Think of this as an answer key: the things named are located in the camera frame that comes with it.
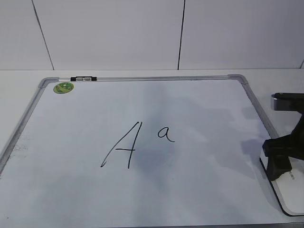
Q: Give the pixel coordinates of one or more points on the round green sticker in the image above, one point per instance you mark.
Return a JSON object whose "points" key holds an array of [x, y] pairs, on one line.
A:
{"points": [[63, 88]]}

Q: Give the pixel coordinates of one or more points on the white board eraser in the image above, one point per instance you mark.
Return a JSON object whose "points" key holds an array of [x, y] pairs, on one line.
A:
{"points": [[289, 189]]}

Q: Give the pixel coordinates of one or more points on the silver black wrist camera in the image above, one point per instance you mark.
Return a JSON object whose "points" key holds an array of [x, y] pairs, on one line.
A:
{"points": [[288, 102]]}

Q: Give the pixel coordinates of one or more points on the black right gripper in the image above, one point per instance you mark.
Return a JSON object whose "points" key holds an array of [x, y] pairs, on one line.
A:
{"points": [[280, 149]]}

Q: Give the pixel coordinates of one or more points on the white board with aluminium frame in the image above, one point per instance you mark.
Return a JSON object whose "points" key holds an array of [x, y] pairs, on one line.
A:
{"points": [[129, 152]]}

